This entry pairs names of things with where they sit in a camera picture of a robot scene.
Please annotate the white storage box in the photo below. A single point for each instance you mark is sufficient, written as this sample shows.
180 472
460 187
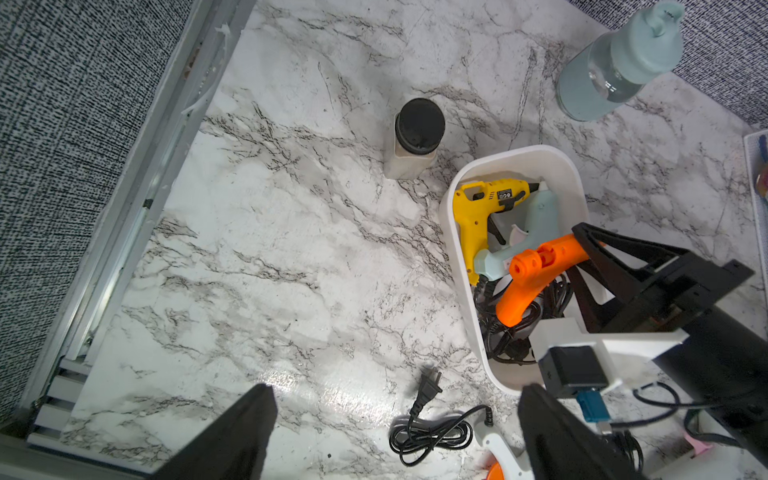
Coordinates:
534 163

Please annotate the clear plastic organizer tray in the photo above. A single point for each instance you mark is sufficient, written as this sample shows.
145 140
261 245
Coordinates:
755 154

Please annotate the white orange glue gun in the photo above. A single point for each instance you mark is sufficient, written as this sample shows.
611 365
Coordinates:
506 464

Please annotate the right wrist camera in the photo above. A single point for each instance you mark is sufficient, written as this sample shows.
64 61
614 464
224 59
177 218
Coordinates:
572 360

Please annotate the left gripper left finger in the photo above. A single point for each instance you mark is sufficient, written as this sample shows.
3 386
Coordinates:
234 446

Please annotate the small jar black lid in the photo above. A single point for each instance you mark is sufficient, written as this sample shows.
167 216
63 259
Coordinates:
417 131

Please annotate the white pink glue gun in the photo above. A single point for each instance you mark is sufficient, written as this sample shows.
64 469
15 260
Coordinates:
699 447

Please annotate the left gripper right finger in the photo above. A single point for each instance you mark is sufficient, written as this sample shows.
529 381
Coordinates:
560 446

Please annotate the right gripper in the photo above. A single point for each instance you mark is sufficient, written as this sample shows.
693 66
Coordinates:
623 287

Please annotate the mint green bottle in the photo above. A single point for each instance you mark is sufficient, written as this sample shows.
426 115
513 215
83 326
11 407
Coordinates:
619 64

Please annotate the mint green glue gun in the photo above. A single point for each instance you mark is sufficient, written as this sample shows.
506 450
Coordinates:
535 221

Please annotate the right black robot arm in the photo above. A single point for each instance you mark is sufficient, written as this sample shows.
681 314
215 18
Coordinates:
723 367

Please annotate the yellow glue gun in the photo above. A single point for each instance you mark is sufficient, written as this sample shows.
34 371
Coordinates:
474 202

